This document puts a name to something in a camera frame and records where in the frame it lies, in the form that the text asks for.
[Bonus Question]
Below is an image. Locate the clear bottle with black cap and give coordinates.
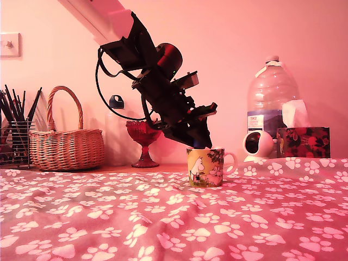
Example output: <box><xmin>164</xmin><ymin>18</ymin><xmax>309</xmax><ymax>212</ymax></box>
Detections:
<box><xmin>105</xmin><ymin>95</ymin><xmax>131</xmax><ymax>167</ymax></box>

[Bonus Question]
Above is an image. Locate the floral tissue box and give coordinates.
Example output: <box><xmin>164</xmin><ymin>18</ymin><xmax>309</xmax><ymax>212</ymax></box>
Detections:
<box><xmin>276</xmin><ymin>126</ymin><xmax>331</xmax><ymax>159</ymax></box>

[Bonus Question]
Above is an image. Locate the wire utensil rack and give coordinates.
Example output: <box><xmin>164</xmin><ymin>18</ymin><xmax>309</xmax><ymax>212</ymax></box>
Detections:
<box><xmin>0</xmin><ymin>121</ymin><xmax>36</xmax><ymax>169</ymax></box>

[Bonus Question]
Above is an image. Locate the paw-print cloth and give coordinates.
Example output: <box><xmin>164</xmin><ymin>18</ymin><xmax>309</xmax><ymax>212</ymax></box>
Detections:
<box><xmin>0</xmin><ymin>157</ymin><xmax>348</xmax><ymax>261</ymax></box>

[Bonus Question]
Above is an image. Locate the red glass goblet bowl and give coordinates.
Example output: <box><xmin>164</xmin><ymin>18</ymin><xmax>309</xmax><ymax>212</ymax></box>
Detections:
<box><xmin>125</xmin><ymin>120</ymin><xmax>164</xmax><ymax>169</ymax></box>

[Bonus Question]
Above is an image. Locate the grey gripper camera box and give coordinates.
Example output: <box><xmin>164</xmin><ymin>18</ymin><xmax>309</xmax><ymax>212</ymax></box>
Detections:
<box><xmin>175</xmin><ymin>71</ymin><xmax>200</xmax><ymax>90</ymax></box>

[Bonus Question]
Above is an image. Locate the large clear water bottle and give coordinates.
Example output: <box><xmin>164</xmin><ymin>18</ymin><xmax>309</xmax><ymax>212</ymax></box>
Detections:
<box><xmin>246</xmin><ymin>55</ymin><xmax>300</xmax><ymax>141</ymax></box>

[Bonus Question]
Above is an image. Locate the short black cable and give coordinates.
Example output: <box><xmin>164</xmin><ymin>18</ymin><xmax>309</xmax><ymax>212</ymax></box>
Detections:
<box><xmin>101</xmin><ymin>50</ymin><xmax>125</xmax><ymax>79</ymax></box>

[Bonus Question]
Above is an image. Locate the black utensil handle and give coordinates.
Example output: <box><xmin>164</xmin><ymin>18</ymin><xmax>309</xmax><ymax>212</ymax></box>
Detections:
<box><xmin>20</xmin><ymin>90</ymin><xmax>26</xmax><ymax>121</ymax></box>
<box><xmin>26</xmin><ymin>86</ymin><xmax>42</xmax><ymax>121</ymax></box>
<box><xmin>4</xmin><ymin>84</ymin><xmax>21</xmax><ymax>122</ymax></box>

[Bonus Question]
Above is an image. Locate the yellow cartoon mug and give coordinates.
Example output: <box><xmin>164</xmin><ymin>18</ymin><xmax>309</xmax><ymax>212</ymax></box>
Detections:
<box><xmin>186</xmin><ymin>147</ymin><xmax>239</xmax><ymax>188</ymax></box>

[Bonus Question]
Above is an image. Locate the small white round camera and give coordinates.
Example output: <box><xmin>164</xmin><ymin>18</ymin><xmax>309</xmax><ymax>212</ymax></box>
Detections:
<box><xmin>242</xmin><ymin>130</ymin><xmax>275</xmax><ymax>163</ymax></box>

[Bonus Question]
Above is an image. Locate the white tissue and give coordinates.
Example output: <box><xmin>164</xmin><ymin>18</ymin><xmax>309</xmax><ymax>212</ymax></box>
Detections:
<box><xmin>282</xmin><ymin>99</ymin><xmax>311</xmax><ymax>128</ymax></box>

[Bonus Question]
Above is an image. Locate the long black looping cable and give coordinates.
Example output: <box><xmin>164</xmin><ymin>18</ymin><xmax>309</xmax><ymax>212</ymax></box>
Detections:
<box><xmin>95</xmin><ymin>47</ymin><xmax>153</xmax><ymax>120</ymax></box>

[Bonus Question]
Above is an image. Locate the wicker basket with handle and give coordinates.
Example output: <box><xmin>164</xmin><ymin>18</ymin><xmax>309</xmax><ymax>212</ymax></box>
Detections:
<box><xmin>28</xmin><ymin>85</ymin><xmax>105</xmax><ymax>172</ymax></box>

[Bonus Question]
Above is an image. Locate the wall switch plate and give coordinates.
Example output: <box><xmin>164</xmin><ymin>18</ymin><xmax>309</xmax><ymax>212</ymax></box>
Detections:
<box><xmin>0</xmin><ymin>33</ymin><xmax>22</xmax><ymax>58</ymax></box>

